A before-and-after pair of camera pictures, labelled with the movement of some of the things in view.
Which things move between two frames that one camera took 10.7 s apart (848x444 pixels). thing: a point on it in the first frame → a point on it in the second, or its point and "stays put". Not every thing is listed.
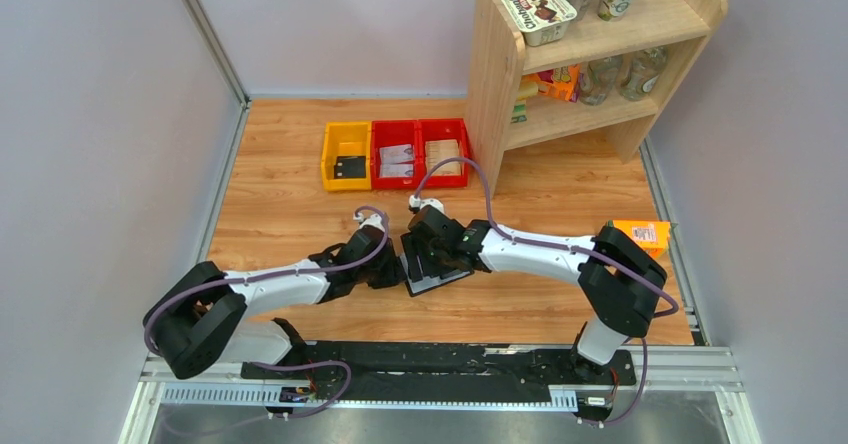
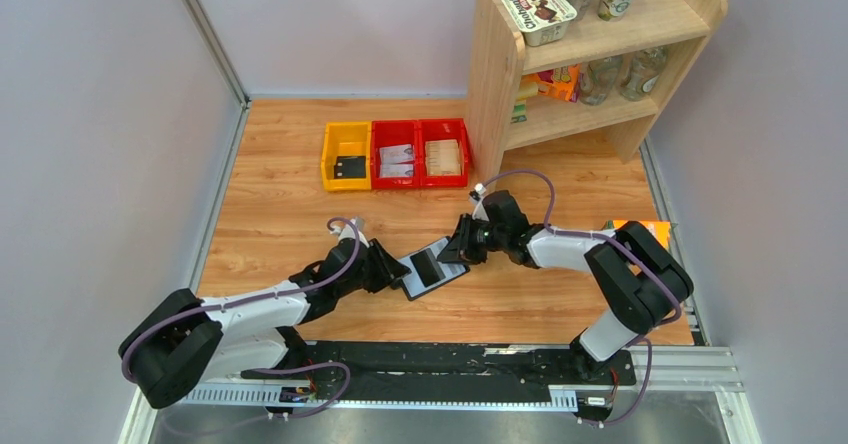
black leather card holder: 430,282 stays put
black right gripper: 411,249 → 457,250
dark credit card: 350,166 stays put
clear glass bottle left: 597,78 stays put
